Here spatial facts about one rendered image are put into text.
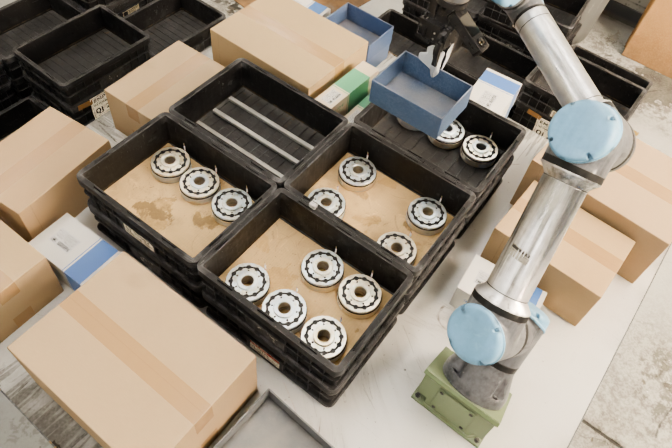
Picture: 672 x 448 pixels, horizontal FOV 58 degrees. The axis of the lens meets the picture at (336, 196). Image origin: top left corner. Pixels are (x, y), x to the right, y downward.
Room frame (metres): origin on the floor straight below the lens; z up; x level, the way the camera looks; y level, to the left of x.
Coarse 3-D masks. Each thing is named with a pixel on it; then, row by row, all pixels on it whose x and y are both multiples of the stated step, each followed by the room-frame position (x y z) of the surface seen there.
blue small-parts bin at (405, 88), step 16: (400, 64) 1.23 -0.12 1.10; (416, 64) 1.22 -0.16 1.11; (384, 80) 1.17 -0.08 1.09; (400, 80) 1.21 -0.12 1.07; (416, 80) 1.21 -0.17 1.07; (432, 80) 1.20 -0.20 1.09; (448, 80) 1.17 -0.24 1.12; (384, 96) 1.10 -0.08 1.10; (400, 96) 1.08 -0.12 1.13; (416, 96) 1.15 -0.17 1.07; (432, 96) 1.16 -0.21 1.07; (448, 96) 1.17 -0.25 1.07; (464, 96) 1.11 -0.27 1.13; (400, 112) 1.07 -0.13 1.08; (416, 112) 1.05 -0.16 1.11; (432, 112) 1.10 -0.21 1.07; (448, 112) 1.04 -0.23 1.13; (416, 128) 1.04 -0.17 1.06; (432, 128) 1.02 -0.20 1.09
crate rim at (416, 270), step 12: (384, 144) 1.10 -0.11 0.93; (312, 156) 1.03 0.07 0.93; (408, 156) 1.07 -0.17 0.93; (300, 168) 0.98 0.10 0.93; (432, 168) 1.04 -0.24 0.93; (288, 180) 0.94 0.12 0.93; (444, 180) 1.01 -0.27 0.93; (300, 192) 0.91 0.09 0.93; (468, 192) 0.98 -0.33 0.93; (468, 204) 0.94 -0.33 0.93; (336, 216) 0.85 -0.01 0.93; (456, 216) 0.90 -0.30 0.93; (348, 228) 0.82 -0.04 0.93; (372, 240) 0.79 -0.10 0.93; (444, 240) 0.83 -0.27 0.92; (384, 252) 0.77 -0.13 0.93; (432, 252) 0.78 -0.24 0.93; (408, 264) 0.74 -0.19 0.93; (420, 264) 0.75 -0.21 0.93
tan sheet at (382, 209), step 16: (336, 176) 1.06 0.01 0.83; (384, 176) 1.08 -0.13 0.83; (352, 192) 1.01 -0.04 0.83; (368, 192) 1.02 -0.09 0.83; (384, 192) 1.02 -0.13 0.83; (400, 192) 1.03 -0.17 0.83; (352, 208) 0.95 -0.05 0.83; (368, 208) 0.96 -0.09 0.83; (384, 208) 0.97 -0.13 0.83; (400, 208) 0.98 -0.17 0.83; (352, 224) 0.90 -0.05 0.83; (368, 224) 0.91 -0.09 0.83; (384, 224) 0.92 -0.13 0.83; (400, 224) 0.92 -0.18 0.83; (416, 240) 0.88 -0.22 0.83; (432, 240) 0.89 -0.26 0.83; (416, 256) 0.83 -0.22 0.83
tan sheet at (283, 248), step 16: (288, 224) 0.88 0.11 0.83; (256, 240) 0.81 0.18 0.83; (272, 240) 0.82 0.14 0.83; (288, 240) 0.83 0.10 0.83; (304, 240) 0.83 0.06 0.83; (240, 256) 0.76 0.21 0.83; (256, 256) 0.77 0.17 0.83; (272, 256) 0.77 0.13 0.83; (288, 256) 0.78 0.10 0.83; (304, 256) 0.79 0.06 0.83; (224, 272) 0.71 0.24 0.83; (272, 272) 0.73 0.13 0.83; (288, 272) 0.74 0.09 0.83; (352, 272) 0.76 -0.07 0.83; (272, 288) 0.69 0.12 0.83; (288, 288) 0.69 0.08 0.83; (304, 288) 0.70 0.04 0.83; (336, 288) 0.71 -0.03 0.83; (320, 304) 0.66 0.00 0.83; (336, 304) 0.67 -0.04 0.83; (384, 304) 0.69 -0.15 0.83; (352, 320) 0.63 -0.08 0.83; (368, 320) 0.64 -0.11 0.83; (352, 336) 0.59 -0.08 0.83
